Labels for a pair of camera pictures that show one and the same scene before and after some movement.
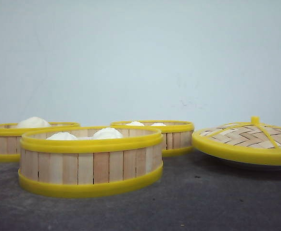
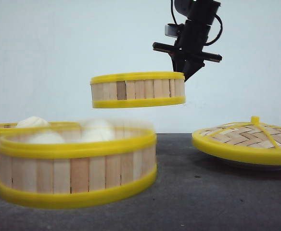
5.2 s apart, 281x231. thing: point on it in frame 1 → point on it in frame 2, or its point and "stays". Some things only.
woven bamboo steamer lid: (252, 142) stays
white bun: (62, 135) → (46, 136)
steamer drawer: (177, 136) → (137, 89)
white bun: (33, 122) stays
